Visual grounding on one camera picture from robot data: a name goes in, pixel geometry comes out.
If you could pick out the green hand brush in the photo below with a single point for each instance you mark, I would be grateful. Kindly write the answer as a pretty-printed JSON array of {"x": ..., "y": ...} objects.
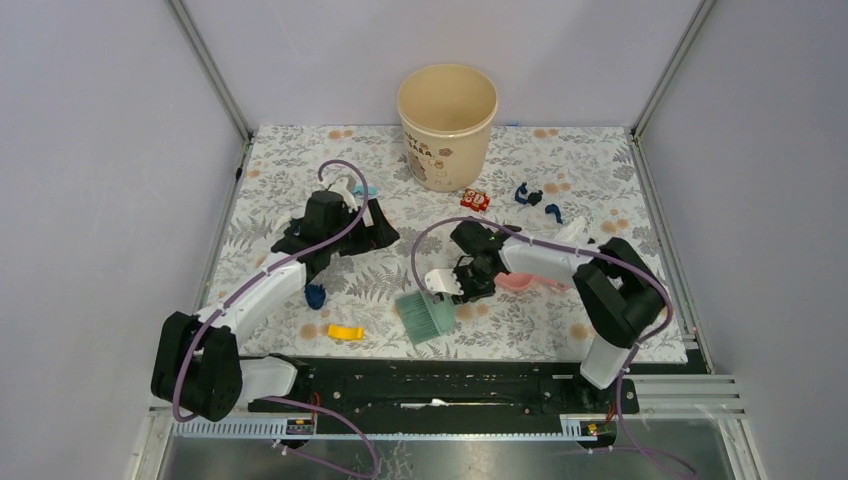
[{"x": 424, "y": 318}]

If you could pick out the dark blue scrap left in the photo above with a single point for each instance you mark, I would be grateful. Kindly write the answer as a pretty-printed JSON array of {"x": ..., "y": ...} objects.
[{"x": 315, "y": 296}]

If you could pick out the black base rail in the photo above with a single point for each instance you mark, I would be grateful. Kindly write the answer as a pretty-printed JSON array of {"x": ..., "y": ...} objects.
[{"x": 444, "y": 397}]

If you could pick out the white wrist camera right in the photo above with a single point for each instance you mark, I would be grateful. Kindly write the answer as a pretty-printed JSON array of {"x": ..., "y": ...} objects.
[{"x": 443, "y": 281}]

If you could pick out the light blue paper scrap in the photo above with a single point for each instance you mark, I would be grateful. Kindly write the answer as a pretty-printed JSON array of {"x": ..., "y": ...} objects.
[{"x": 361, "y": 190}]

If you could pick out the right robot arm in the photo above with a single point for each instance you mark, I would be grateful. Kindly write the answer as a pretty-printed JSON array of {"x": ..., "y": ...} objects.
[{"x": 620, "y": 295}]

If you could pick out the dark blue scrap near bucket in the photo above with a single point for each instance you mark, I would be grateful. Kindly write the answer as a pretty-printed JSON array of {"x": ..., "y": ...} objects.
[{"x": 524, "y": 196}]

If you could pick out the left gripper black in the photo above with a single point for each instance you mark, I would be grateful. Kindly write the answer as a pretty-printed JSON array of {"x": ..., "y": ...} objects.
[{"x": 373, "y": 236}]

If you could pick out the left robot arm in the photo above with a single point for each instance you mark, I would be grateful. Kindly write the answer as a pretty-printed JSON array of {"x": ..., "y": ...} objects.
[{"x": 198, "y": 366}]

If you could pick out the floral table mat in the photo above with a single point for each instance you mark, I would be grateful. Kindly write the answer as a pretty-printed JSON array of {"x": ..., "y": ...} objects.
[{"x": 588, "y": 172}]

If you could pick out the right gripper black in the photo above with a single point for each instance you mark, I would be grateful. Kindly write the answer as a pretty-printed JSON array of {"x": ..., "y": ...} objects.
[{"x": 469, "y": 294}]

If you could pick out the cream plastic bucket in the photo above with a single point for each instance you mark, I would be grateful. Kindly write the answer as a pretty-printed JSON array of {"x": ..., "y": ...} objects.
[{"x": 447, "y": 112}]

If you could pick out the aluminium frame post left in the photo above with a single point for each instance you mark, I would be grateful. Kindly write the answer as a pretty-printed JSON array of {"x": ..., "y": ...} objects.
[{"x": 202, "y": 54}]

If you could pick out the pink dustpan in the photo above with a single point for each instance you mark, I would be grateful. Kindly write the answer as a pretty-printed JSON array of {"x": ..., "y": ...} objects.
[{"x": 518, "y": 282}]

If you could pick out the red yellow candy wrapper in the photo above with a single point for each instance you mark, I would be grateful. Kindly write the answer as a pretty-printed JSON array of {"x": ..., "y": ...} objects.
[{"x": 475, "y": 200}]

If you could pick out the aluminium frame post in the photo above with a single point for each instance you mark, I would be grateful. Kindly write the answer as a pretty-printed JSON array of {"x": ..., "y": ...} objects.
[
  {"x": 690, "y": 34},
  {"x": 202, "y": 54}
]

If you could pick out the dark blue scrap far right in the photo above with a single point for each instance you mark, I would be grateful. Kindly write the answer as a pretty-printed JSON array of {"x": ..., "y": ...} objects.
[{"x": 553, "y": 209}]

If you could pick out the yellow owl paper scrap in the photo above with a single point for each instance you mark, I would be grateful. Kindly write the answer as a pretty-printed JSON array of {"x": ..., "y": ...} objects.
[{"x": 345, "y": 333}]

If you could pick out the aluminium frame post right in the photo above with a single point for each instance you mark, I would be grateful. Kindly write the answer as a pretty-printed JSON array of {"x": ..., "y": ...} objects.
[{"x": 690, "y": 34}]

